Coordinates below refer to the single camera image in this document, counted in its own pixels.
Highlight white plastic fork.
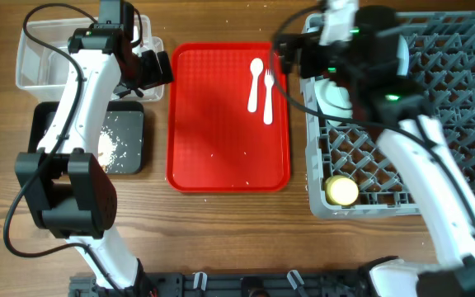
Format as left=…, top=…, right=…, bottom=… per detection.
left=263, top=69, right=275, bottom=125

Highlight white plastic spoon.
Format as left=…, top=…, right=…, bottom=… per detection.
left=247, top=58, right=263, bottom=113

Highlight mint green bowl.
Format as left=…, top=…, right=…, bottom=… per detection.
left=314, top=79, right=353, bottom=119

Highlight rice food scraps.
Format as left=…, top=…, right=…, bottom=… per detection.
left=98, top=112, right=129, bottom=173

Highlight yellow plastic cup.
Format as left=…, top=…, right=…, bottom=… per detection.
left=325, top=175, right=359, bottom=206

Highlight light blue plate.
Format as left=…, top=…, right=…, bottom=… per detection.
left=397, top=35, right=410, bottom=77

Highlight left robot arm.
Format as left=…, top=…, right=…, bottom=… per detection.
left=15, top=1, right=173, bottom=296

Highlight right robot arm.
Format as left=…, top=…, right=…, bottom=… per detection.
left=270, top=1, right=475, bottom=296

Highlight grey dishwasher rack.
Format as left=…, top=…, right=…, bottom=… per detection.
left=300, top=11, right=475, bottom=219

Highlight black plastic tray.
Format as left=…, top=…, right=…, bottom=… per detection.
left=27, top=101, right=144, bottom=175

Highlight clear plastic bin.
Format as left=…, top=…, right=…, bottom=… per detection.
left=16, top=15, right=164, bottom=102

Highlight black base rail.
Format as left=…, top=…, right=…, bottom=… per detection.
left=68, top=270, right=372, bottom=297

